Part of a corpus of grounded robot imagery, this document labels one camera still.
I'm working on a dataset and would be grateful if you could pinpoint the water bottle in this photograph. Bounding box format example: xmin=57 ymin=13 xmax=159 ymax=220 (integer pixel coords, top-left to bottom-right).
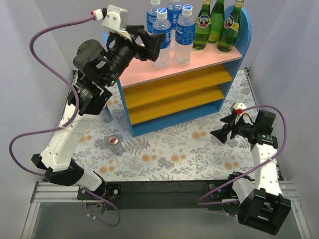
xmin=153 ymin=8 xmax=171 ymax=69
xmin=146 ymin=0 xmax=160 ymax=34
xmin=166 ymin=0 xmax=182 ymax=51
xmin=173 ymin=4 xmax=195 ymax=66

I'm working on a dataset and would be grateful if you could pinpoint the green Perrier bottle yellow label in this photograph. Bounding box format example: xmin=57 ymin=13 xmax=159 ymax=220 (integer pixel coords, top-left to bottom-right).
xmin=193 ymin=0 xmax=211 ymax=50

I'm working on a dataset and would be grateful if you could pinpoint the green Perrier bottle red label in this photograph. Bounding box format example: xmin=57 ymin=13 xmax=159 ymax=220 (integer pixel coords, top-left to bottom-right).
xmin=217 ymin=0 xmax=244 ymax=52

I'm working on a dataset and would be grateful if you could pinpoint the red bull can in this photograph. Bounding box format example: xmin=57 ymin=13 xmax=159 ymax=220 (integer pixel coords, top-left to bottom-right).
xmin=102 ymin=104 xmax=113 ymax=123

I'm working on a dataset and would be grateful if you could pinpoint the clear bottle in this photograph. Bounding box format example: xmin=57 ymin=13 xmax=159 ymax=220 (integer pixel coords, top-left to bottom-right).
xmin=108 ymin=135 xmax=124 ymax=156

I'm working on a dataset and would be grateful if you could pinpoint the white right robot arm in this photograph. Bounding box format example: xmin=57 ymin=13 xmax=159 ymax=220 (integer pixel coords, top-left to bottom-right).
xmin=211 ymin=109 xmax=291 ymax=235

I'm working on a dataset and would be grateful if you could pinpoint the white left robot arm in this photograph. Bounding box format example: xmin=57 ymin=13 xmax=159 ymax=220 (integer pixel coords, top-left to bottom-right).
xmin=31 ymin=25 xmax=165 ymax=199

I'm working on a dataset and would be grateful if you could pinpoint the blue wooden shelf unit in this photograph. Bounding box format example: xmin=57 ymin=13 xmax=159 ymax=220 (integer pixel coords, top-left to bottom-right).
xmin=118 ymin=8 xmax=252 ymax=137

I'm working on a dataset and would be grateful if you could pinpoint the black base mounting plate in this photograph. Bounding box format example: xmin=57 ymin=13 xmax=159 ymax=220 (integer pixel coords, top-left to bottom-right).
xmin=77 ymin=179 xmax=250 ymax=212

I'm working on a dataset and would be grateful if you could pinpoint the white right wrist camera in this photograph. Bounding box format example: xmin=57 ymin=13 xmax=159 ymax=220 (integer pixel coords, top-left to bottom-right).
xmin=230 ymin=102 xmax=247 ymax=123

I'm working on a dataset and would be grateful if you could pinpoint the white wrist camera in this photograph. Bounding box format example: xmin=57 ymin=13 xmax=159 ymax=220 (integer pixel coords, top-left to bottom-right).
xmin=230 ymin=102 xmax=247 ymax=123
xmin=91 ymin=5 xmax=132 ymax=41

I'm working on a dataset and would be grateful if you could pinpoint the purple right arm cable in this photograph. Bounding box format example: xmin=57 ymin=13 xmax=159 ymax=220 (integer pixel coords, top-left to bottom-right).
xmin=196 ymin=105 xmax=287 ymax=206

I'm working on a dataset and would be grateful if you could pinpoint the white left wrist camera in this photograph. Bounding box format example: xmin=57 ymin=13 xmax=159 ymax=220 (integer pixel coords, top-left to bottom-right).
xmin=91 ymin=5 xmax=132 ymax=41

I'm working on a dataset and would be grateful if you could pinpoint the aluminium frame rail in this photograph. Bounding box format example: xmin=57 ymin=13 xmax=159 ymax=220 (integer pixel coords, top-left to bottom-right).
xmin=19 ymin=181 xmax=83 ymax=239

